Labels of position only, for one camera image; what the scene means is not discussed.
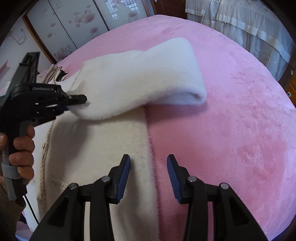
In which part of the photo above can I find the white fluffy cardigan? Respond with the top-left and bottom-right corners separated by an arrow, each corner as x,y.
25,38 -> 207,240

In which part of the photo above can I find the person's left hand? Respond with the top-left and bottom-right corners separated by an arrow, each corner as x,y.
9,126 -> 35,185

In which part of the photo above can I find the floral sliding wardrobe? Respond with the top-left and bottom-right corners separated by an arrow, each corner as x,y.
23,0 -> 154,64

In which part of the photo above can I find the pink bed blanket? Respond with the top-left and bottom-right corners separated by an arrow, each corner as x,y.
14,14 -> 296,241

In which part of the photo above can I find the wooden drawer cabinet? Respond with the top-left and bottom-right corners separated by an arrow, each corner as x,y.
278,65 -> 295,106

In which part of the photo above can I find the lace covered furniture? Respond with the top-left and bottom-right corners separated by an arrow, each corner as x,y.
185,1 -> 295,81

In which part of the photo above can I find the red wall shelf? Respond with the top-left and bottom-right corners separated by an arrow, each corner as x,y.
0,61 -> 8,74

